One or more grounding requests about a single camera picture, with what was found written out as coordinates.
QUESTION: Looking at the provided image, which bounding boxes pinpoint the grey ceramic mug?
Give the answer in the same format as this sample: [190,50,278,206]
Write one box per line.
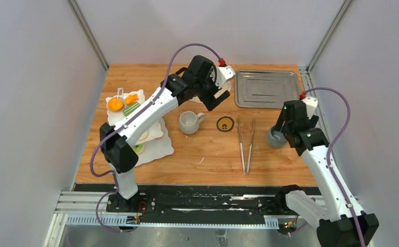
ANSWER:
[266,126,287,149]

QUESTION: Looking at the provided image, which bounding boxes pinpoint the white ceramic mug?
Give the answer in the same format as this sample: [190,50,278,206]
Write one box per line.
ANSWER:
[178,111,205,135]

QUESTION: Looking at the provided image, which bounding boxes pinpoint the orange star cookie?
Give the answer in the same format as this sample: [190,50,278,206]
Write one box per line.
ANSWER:
[124,94,139,105]

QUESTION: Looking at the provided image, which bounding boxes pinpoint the metal food tongs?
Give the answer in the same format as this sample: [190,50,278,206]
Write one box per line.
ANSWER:
[236,115,256,175]

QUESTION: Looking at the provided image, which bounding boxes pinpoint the white chocolate donut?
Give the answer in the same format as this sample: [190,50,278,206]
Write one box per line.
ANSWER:
[138,130,150,141]

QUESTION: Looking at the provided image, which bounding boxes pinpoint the green macaron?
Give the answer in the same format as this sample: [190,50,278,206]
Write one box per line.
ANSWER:
[122,101,141,117]

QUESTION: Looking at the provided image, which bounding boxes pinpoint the white tiered dessert stand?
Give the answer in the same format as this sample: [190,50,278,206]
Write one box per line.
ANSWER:
[105,88,174,167]

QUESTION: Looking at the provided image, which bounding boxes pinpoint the orange macaron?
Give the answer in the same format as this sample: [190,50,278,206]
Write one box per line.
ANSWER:
[106,97,124,112]

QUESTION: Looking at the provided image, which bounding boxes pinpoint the green frosted donut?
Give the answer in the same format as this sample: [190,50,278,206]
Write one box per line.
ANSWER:
[133,144,144,155]

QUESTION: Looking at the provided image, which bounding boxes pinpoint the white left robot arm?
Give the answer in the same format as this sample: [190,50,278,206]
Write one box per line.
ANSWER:
[99,55,235,213]

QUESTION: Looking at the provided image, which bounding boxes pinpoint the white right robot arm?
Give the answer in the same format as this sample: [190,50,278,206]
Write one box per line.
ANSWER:
[271,97,379,246]

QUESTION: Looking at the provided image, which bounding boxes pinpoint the beige bucket hat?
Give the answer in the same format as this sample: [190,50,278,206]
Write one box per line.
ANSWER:
[190,81,232,103]

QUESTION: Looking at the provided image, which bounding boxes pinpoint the yellow black round coaster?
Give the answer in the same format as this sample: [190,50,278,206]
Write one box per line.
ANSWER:
[216,116,235,132]

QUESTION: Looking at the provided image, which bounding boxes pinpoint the metal serving tray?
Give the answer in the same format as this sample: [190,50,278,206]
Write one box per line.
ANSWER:
[234,69,301,109]

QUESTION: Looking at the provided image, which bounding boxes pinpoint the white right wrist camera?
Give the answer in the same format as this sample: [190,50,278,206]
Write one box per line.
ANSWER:
[300,92,319,119]

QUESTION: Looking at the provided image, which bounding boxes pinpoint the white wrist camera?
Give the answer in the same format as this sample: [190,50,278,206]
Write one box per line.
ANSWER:
[214,58,235,89]
[300,92,319,119]

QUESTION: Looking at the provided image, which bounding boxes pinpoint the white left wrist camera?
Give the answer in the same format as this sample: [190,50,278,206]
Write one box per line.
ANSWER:
[214,58,235,89]

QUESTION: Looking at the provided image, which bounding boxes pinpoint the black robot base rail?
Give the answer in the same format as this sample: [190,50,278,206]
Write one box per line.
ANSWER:
[56,183,364,236]

